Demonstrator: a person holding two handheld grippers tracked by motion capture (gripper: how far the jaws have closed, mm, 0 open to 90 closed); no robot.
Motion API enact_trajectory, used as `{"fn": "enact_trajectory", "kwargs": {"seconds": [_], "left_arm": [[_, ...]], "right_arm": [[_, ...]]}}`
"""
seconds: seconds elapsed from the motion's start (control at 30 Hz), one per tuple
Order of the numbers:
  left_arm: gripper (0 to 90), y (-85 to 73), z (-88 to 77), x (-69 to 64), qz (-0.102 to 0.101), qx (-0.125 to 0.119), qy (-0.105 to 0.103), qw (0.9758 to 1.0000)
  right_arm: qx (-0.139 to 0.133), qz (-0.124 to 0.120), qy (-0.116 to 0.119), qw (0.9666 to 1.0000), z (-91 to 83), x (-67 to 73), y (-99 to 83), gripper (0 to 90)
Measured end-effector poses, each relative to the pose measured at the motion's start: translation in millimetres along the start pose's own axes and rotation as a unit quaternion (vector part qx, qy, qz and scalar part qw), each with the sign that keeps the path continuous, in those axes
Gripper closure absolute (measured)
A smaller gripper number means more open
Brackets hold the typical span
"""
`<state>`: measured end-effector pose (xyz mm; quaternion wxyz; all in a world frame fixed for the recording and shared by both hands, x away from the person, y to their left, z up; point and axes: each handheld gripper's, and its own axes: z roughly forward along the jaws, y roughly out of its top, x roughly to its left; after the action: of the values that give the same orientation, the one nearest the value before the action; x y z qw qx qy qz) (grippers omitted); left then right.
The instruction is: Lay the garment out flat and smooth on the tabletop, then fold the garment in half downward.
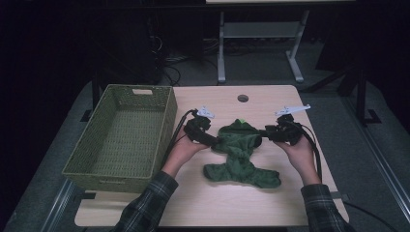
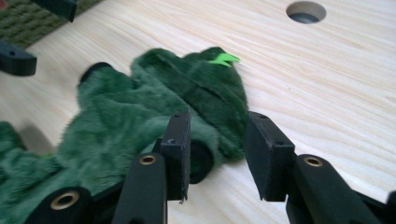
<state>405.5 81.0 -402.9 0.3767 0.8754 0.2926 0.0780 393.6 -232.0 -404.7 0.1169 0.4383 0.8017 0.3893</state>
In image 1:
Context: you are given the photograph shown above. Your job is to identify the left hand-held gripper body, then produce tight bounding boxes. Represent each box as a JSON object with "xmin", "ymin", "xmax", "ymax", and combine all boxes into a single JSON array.
[{"xmin": 183, "ymin": 105, "xmax": 216, "ymax": 144}]

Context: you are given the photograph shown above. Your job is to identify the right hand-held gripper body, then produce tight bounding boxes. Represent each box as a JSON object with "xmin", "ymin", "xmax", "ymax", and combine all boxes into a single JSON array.
[{"xmin": 274, "ymin": 103, "xmax": 312, "ymax": 146}]

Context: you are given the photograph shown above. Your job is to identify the green plush dinosaur costume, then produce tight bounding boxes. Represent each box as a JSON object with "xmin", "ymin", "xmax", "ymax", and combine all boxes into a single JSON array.
[{"xmin": 202, "ymin": 118, "xmax": 282, "ymax": 189}]

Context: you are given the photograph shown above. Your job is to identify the green woven basket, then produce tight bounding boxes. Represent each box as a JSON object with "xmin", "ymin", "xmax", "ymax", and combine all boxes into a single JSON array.
[{"xmin": 61, "ymin": 83, "xmax": 179, "ymax": 195}]

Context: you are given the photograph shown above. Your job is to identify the person's left hand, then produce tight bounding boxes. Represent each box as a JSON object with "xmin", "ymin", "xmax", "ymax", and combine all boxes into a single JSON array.
[{"xmin": 161, "ymin": 126, "xmax": 209, "ymax": 179}]

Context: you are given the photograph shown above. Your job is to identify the person's right hand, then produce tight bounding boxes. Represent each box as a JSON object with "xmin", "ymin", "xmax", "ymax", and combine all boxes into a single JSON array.
[{"xmin": 275, "ymin": 135, "xmax": 322, "ymax": 188}]

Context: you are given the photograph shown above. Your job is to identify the black metal stand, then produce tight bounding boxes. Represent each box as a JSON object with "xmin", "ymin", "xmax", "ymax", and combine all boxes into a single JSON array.
[{"xmin": 354, "ymin": 62, "xmax": 382, "ymax": 128}]

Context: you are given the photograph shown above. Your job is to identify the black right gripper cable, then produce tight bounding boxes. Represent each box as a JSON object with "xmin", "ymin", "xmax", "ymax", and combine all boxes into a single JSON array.
[{"xmin": 290, "ymin": 121, "xmax": 324, "ymax": 182}]

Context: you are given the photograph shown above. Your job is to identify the tangle of floor cables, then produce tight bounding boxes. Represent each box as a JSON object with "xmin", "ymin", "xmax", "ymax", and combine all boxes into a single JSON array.
[{"xmin": 160, "ymin": 52, "xmax": 190, "ymax": 87}]

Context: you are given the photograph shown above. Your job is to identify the grey table edge bracket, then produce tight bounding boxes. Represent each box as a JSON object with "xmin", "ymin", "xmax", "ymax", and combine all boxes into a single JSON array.
[{"xmin": 329, "ymin": 190, "xmax": 351, "ymax": 203}]

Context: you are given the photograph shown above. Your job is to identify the metal floor rail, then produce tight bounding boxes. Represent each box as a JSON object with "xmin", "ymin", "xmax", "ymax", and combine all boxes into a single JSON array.
[
  {"xmin": 340, "ymin": 96, "xmax": 410, "ymax": 224},
  {"xmin": 41, "ymin": 178, "xmax": 77, "ymax": 232}
]

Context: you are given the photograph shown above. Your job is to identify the white metal desk frame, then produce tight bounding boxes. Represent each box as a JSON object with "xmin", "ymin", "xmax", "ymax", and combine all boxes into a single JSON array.
[{"xmin": 217, "ymin": 9, "xmax": 310, "ymax": 84}]

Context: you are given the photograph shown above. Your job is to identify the black floor cable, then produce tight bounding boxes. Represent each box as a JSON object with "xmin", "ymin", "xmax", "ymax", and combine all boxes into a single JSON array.
[{"xmin": 341, "ymin": 200, "xmax": 401, "ymax": 232}]

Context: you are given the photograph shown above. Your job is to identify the black table edge bracket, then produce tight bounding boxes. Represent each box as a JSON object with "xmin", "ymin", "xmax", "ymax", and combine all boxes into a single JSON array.
[{"xmin": 73, "ymin": 190, "xmax": 98, "ymax": 201}]

